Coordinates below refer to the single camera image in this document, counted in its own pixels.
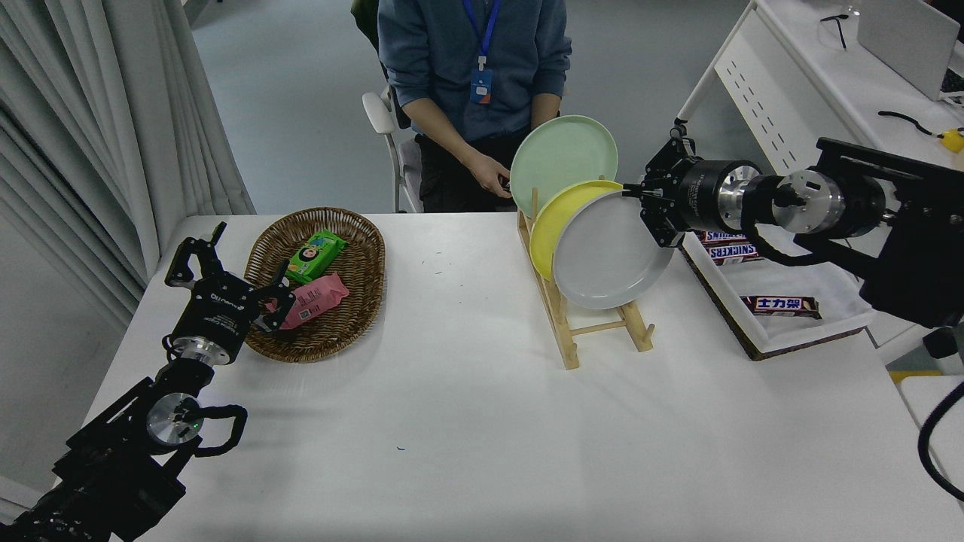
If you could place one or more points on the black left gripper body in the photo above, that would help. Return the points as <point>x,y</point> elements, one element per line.
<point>218,312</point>

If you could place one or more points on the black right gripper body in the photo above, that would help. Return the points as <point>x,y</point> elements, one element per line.
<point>700,196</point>

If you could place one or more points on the grey plate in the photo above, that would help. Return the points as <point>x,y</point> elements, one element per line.
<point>610,252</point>

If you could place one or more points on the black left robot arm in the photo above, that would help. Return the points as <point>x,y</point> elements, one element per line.
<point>113,467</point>

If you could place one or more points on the person's right forearm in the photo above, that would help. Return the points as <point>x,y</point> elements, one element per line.
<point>444,128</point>

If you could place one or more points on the person's left forearm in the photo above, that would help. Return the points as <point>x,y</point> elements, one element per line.
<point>546,109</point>

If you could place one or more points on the pale green plate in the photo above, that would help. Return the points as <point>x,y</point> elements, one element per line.
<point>561,154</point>

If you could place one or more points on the yellow plate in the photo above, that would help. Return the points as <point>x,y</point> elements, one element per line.
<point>546,233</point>

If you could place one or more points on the wooden plate rack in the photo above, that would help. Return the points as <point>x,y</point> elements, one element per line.
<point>595,328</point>

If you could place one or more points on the person's right hand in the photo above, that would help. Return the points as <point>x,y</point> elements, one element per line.
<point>489,177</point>

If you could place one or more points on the Snickers bar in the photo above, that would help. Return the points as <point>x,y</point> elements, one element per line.
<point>734,253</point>
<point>719,235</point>

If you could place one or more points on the pink snack packet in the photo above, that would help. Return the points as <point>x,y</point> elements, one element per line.
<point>324,293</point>

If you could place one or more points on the green snack packet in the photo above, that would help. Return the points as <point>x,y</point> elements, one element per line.
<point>316,254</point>

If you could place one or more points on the brown wicker basket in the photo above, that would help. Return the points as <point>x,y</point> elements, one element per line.
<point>361,286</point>

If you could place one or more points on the white lined tray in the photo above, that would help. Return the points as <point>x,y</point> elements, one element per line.
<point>798,280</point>

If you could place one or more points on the brown bar with Chinese print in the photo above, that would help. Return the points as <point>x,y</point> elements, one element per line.
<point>779,306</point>

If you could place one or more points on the pale grey curtain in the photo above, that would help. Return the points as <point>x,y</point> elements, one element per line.
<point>90,135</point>

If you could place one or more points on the white desk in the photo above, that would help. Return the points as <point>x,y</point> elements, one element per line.
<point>828,75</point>

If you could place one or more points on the black glasses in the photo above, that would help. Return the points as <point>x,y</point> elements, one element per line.
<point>838,30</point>

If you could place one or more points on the white chair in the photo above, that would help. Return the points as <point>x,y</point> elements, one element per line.
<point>376,113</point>

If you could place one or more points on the person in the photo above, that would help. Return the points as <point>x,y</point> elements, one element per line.
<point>444,60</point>

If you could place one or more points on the silver laptop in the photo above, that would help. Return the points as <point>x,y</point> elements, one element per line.
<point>904,41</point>

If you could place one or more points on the small yellow object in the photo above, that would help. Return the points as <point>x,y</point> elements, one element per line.
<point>953,141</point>

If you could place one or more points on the black capped white post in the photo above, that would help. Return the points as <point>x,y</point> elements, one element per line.
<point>941,342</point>

